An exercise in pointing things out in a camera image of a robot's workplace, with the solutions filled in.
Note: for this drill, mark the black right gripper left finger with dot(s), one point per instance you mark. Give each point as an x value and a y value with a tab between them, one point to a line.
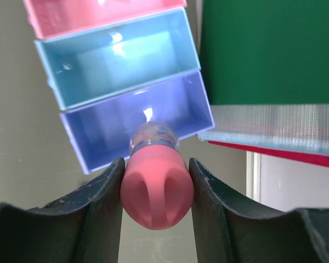
82	226

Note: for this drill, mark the green binder folder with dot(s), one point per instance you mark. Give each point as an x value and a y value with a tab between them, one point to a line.
265	52

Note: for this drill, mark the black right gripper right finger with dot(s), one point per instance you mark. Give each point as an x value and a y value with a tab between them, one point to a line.
230	227

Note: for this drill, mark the light blue drawer bin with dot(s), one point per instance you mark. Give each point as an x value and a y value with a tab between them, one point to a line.
106	61

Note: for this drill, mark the purple plastic drawer bin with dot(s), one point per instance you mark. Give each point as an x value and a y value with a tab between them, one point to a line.
100	132

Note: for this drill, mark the pink plastic drawer bin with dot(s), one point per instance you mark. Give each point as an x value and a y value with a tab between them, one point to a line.
51	19

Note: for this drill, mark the translucent light blue folder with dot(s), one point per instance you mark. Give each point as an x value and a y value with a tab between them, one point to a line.
300	128

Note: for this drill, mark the red folder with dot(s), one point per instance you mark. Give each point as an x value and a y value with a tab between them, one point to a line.
295	156

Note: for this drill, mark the pink capped glue stick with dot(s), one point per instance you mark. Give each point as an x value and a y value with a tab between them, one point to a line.
157	190

